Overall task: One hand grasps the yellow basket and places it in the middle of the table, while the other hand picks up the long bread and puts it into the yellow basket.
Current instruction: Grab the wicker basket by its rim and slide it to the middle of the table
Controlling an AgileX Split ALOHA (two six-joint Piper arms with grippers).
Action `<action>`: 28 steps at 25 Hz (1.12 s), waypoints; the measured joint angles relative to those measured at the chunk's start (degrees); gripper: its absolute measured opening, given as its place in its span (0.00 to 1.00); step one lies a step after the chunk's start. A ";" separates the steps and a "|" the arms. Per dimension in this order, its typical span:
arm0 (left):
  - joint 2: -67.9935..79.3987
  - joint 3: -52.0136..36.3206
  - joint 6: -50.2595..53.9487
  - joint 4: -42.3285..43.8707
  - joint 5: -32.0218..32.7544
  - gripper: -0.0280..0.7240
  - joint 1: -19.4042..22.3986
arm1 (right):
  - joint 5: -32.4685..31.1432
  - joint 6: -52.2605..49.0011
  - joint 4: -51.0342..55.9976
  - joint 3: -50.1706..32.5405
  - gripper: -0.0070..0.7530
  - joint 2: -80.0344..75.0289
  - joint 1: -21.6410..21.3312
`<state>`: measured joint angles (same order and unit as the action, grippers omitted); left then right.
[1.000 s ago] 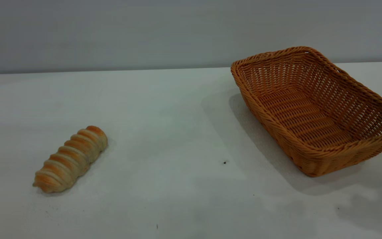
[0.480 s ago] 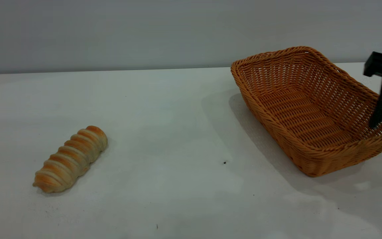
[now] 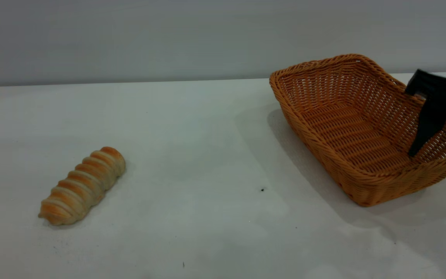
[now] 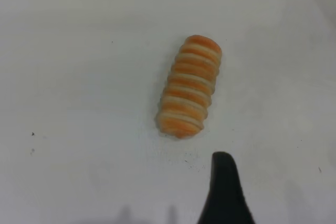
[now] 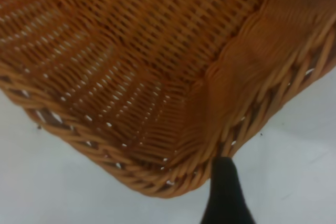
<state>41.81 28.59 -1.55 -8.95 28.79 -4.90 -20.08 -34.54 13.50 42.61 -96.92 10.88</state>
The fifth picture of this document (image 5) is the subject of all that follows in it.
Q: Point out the orange woven wicker basket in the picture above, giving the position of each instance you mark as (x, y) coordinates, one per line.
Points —
(147, 72)

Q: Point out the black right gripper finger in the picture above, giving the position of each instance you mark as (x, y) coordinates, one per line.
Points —
(225, 192)

